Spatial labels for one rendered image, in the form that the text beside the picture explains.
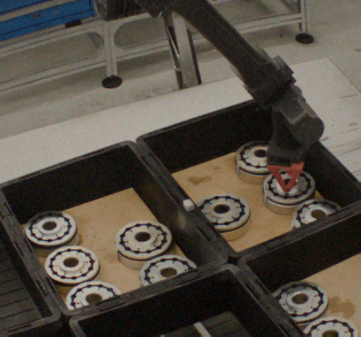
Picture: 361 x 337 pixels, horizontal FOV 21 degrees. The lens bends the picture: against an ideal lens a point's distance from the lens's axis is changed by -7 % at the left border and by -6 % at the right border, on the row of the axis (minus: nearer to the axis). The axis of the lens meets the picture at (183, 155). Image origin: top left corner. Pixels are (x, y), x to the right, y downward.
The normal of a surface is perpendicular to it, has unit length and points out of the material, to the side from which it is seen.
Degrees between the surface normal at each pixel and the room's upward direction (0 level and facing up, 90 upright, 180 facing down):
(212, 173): 0
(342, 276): 0
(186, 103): 0
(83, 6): 90
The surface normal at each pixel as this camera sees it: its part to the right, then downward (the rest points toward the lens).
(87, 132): -0.07, -0.81
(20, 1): 0.34, 0.54
